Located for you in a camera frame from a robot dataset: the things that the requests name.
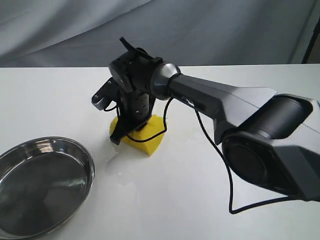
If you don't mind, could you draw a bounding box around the grey backdrop cloth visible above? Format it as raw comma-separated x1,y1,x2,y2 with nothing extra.
0,0,320,68

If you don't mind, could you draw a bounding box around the round steel bowl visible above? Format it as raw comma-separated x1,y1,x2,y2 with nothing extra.
0,136,95,240

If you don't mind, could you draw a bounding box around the black light stand pole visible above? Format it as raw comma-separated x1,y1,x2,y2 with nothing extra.
301,10,320,64

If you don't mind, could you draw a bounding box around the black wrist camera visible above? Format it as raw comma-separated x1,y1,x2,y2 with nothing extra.
91,77,120,111

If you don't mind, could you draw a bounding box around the brown liquid spill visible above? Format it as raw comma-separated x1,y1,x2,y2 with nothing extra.
106,129,211,194

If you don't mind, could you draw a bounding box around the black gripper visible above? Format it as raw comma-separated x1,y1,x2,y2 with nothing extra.
110,90,154,145

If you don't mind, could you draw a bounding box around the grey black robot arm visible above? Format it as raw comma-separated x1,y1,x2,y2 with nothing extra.
109,38,320,201

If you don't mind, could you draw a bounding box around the yellow sponge block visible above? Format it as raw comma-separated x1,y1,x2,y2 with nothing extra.
112,114,165,157

